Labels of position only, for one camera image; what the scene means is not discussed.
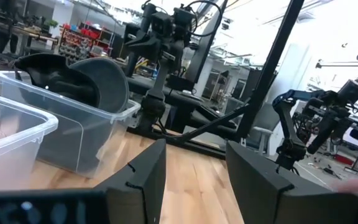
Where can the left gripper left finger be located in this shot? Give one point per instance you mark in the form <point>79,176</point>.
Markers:
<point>145,177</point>

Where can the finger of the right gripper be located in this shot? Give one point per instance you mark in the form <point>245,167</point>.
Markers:
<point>143,43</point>

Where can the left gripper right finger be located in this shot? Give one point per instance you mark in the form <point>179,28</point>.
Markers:
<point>256,196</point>

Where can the black background robot arm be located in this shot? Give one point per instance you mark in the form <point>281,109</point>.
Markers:
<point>331,124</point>

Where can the blue black background robot arm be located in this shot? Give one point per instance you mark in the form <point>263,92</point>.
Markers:
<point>286,124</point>

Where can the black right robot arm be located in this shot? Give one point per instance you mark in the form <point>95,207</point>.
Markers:
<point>157,93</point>

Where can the black table base beam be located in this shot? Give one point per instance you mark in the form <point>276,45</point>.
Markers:
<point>185,144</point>

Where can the red parts bin shelf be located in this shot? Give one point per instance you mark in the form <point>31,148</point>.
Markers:
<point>76,40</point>

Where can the grey office chair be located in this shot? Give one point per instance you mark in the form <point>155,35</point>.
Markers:
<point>263,124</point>

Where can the small clear plastic bin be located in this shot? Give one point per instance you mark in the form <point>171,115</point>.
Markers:
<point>73,137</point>

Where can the green potted plant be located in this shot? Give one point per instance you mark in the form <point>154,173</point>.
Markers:
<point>52,23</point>

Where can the wooden workbench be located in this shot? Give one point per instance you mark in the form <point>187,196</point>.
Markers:
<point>26,32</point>

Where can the large clear plastic bin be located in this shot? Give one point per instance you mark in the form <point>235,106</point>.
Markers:
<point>11,140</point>

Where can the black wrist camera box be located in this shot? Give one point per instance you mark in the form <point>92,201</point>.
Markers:
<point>162,22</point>

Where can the slim black frame post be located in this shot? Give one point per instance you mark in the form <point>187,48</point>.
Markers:
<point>205,53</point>

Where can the black diagonal frame strut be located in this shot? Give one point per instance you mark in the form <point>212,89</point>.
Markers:
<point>213,124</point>

